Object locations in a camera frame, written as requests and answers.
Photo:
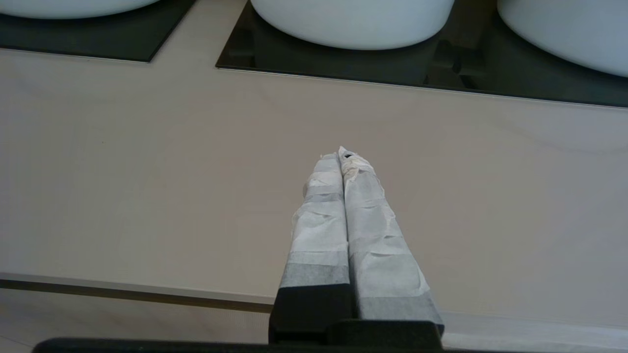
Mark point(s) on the white round pot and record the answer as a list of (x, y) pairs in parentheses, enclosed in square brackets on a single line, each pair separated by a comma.
[(584, 32), (68, 7), (351, 24)]

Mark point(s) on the black glass cooktop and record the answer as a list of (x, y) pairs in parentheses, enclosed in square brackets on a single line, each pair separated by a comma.
[(471, 71), (122, 41)]

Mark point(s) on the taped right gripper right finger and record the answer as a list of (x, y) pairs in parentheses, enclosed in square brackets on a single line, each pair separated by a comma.
[(382, 264)]

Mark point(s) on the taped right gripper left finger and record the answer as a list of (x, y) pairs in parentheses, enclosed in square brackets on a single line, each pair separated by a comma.
[(319, 245)]

